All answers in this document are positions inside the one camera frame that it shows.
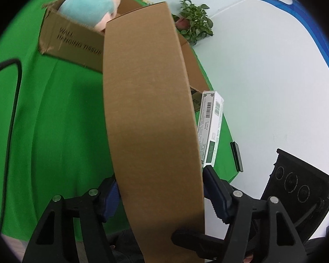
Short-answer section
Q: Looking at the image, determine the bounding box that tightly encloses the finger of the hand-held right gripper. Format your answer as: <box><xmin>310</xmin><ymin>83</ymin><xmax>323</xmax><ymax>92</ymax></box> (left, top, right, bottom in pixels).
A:
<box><xmin>171</xmin><ymin>229</ymin><xmax>231</xmax><ymax>254</ymax></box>

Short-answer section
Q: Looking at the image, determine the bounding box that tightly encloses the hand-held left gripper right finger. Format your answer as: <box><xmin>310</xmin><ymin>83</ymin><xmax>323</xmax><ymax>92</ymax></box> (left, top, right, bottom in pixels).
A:
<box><xmin>203</xmin><ymin>167</ymin><xmax>308</xmax><ymax>263</ymax></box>

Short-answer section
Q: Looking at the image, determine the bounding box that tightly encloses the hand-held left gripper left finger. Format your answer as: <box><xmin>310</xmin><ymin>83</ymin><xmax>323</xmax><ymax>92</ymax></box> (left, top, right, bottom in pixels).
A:
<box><xmin>22</xmin><ymin>177</ymin><xmax>121</xmax><ymax>263</ymax></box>

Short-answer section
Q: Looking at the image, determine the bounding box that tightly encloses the white medicine box green label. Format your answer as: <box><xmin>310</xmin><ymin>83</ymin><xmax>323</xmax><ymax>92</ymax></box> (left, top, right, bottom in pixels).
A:
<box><xmin>197</xmin><ymin>90</ymin><xmax>225</xmax><ymax>168</ymax></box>

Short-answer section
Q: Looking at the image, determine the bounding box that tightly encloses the brown cardboard carton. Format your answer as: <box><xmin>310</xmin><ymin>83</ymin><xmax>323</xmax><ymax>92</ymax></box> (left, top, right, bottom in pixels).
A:
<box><xmin>102</xmin><ymin>1</ymin><xmax>206</xmax><ymax>263</ymax></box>

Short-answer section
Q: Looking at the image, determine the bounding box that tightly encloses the large cardboard box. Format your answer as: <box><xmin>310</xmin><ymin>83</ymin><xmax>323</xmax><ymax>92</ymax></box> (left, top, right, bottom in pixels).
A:
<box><xmin>38</xmin><ymin>0</ymin><xmax>210</xmax><ymax>116</ymax></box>

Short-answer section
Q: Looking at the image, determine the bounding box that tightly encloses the small black rectangular object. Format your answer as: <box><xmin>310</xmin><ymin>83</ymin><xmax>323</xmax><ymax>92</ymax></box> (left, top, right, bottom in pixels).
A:
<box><xmin>230</xmin><ymin>141</ymin><xmax>244</xmax><ymax>172</ymax></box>

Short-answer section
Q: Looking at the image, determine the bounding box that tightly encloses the green tablecloth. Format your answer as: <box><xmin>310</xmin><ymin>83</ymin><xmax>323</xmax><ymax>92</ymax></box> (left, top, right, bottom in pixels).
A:
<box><xmin>0</xmin><ymin>0</ymin><xmax>235</xmax><ymax>242</ymax></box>

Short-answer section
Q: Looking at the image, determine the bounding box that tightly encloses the potted plant with pink pot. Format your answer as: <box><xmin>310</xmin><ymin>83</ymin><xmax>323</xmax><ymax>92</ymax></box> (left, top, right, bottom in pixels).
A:
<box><xmin>172</xmin><ymin>0</ymin><xmax>214</xmax><ymax>46</ymax></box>

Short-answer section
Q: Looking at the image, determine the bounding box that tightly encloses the teal and pink plush toy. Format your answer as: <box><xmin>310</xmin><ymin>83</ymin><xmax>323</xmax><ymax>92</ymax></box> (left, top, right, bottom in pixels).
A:
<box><xmin>59</xmin><ymin>0</ymin><xmax>122</xmax><ymax>33</ymax></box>

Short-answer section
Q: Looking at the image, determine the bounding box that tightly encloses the black cable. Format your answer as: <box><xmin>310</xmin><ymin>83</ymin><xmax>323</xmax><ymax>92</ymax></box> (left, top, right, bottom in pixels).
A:
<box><xmin>0</xmin><ymin>58</ymin><xmax>22</xmax><ymax>231</ymax></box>

